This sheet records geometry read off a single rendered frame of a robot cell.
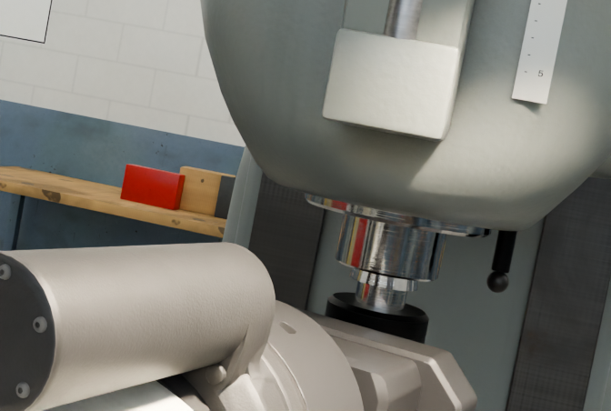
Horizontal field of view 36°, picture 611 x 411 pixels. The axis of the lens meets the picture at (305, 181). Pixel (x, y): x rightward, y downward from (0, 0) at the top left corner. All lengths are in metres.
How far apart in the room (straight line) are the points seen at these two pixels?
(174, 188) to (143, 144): 0.71
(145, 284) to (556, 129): 0.18
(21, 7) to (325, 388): 5.01
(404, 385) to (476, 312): 0.46
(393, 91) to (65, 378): 0.15
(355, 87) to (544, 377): 0.54
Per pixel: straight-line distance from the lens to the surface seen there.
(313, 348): 0.31
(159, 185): 4.29
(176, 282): 0.23
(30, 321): 0.20
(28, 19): 5.25
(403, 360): 0.37
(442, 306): 0.81
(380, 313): 0.42
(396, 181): 0.35
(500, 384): 0.82
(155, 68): 4.94
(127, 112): 4.98
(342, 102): 0.31
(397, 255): 0.41
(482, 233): 0.42
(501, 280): 0.43
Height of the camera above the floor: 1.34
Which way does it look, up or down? 3 degrees down
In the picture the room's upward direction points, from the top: 11 degrees clockwise
